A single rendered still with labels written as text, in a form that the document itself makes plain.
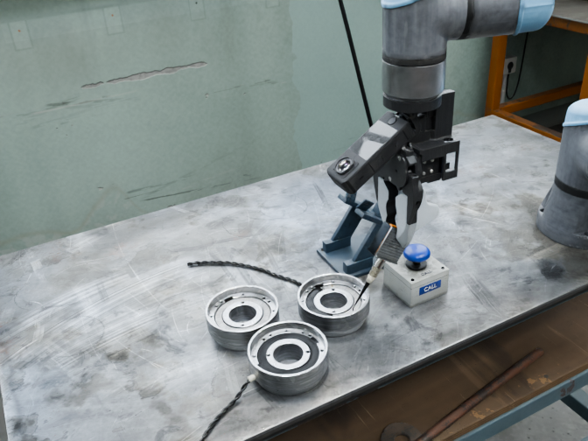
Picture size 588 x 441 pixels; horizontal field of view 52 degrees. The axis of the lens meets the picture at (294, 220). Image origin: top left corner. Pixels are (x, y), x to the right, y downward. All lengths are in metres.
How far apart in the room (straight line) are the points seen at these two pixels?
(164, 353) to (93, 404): 0.12
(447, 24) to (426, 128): 0.14
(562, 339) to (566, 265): 0.28
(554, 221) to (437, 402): 0.37
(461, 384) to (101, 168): 1.66
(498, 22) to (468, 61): 2.40
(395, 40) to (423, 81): 0.06
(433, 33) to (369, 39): 2.04
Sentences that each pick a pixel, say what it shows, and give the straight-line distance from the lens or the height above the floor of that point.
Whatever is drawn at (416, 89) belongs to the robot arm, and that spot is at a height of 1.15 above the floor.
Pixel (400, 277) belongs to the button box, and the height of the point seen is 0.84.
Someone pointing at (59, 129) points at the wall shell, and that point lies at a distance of 2.35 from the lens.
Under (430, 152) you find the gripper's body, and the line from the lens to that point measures 0.78.
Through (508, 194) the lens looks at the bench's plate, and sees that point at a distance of 1.25.
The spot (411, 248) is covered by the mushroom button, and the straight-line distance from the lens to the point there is 0.93.
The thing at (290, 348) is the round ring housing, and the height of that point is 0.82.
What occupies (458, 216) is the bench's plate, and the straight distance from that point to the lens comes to 1.16.
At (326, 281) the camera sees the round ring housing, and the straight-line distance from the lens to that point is 0.93.
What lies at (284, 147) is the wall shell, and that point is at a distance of 2.67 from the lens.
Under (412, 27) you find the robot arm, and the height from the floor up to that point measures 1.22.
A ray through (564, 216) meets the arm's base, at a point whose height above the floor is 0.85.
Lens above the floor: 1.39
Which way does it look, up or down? 31 degrees down
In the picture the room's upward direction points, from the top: 4 degrees counter-clockwise
